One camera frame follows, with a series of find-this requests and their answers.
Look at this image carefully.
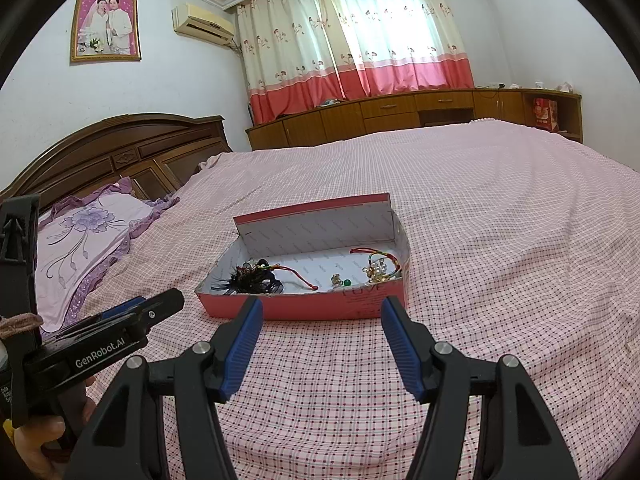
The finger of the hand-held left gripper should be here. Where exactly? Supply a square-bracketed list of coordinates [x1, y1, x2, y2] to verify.
[131, 288, 185, 335]
[60, 296, 148, 335]

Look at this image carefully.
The purple floral pillow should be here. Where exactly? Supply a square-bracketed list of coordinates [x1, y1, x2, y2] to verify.
[36, 176, 181, 333]

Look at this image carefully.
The person's left hand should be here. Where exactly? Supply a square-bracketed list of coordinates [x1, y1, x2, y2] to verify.
[14, 376, 97, 480]

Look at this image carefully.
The brown elastic band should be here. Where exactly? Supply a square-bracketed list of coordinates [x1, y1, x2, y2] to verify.
[0, 312, 44, 342]

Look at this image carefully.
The floral pink white curtain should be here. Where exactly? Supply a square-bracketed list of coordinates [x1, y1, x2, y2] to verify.
[235, 0, 476, 126]

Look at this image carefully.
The pink checkered bedsheet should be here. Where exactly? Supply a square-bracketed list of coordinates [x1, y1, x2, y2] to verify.
[40, 117, 640, 480]

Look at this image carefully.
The beige air conditioner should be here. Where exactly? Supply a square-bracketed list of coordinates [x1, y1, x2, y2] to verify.
[171, 4, 236, 45]

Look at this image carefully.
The thin red string bracelet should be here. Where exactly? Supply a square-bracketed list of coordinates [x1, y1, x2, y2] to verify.
[270, 261, 320, 291]

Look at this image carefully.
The red bag on shelf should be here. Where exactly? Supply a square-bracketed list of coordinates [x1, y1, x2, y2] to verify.
[532, 98, 558, 132]

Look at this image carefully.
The pink cardboard box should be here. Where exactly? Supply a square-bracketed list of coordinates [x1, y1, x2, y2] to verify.
[194, 192, 412, 322]

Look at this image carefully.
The red string bell bracelet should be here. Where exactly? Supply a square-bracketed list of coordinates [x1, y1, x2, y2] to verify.
[349, 246, 405, 281]

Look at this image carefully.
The black feather hair accessory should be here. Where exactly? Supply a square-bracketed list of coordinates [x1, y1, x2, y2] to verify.
[210, 258, 286, 297]

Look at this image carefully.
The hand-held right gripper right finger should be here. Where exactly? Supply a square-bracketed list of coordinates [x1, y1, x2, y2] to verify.
[381, 296, 583, 480]

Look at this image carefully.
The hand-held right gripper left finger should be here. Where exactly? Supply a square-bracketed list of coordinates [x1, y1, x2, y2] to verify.
[65, 296, 264, 480]

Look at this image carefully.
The long wooden cabinet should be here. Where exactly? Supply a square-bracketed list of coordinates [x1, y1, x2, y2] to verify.
[245, 87, 583, 152]

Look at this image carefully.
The dark wooden headboard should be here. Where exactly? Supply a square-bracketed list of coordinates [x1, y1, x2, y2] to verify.
[0, 113, 233, 211]

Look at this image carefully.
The framed wall photo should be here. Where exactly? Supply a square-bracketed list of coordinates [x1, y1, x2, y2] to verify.
[70, 0, 142, 64]

